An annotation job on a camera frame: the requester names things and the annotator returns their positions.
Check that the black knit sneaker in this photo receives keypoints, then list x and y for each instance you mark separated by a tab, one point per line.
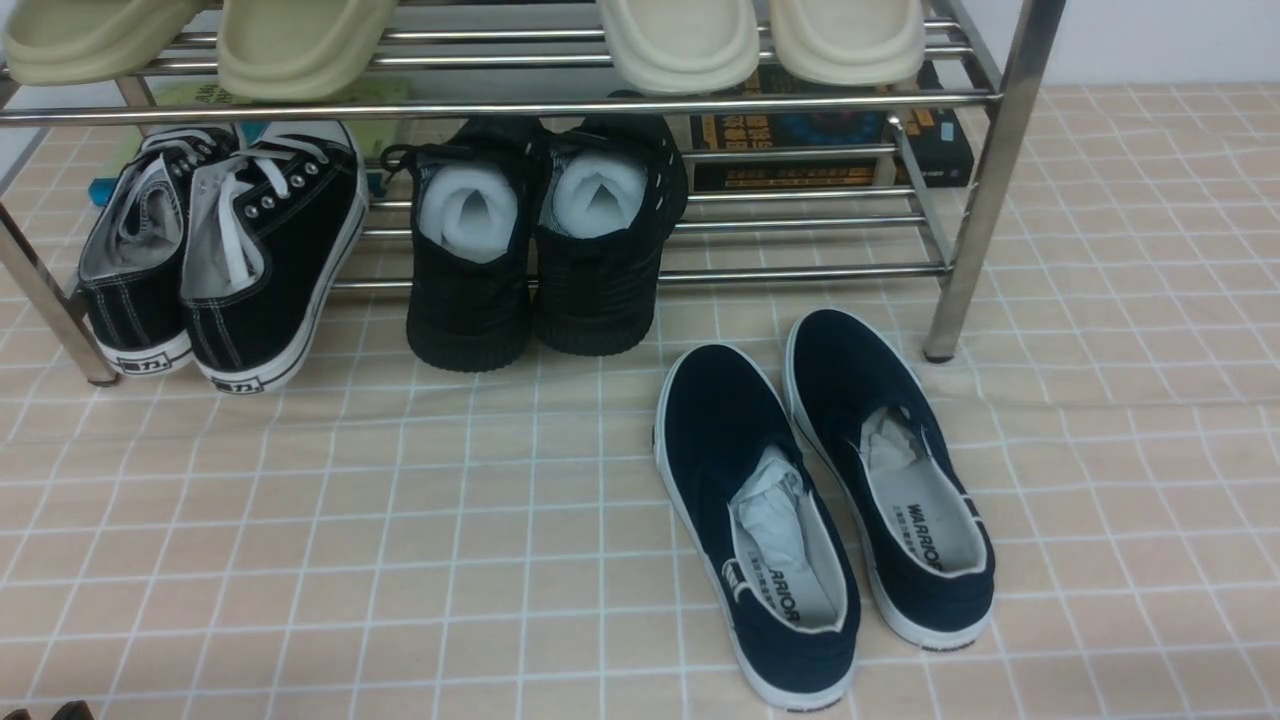
475	201
618	187

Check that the navy slip-on shoe left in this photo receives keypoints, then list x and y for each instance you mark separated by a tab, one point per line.
730	462

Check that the navy slip-on shoe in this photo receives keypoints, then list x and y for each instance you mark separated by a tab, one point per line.
730	462
930	562

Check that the stainless steel shoe rack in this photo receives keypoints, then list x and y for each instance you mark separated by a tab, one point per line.
1008	95

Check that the navy slip-on shoe right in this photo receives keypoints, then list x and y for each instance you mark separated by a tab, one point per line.
930	562

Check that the blue object behind rack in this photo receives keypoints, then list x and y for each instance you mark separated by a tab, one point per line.
100	190

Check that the black book stack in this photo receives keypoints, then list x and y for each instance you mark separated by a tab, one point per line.
830	135

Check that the cream slipper inner right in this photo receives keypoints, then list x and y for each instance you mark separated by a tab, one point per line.
681	47

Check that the cream slipper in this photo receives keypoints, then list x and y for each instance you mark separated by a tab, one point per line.
849	43
681	47

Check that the black canvas sneaker inner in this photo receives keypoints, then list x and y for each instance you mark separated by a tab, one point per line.
269	228

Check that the black canvas sneaker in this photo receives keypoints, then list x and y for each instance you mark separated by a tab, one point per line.
129	269
269	228

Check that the cream slipper far right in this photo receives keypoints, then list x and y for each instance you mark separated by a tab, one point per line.
849	43

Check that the green slipper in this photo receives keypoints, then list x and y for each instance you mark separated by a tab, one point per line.
297	50
51	43

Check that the black canvas sneaker outer left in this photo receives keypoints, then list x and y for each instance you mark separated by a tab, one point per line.
129	269

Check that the green slipper far left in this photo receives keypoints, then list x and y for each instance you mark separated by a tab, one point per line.
51	43

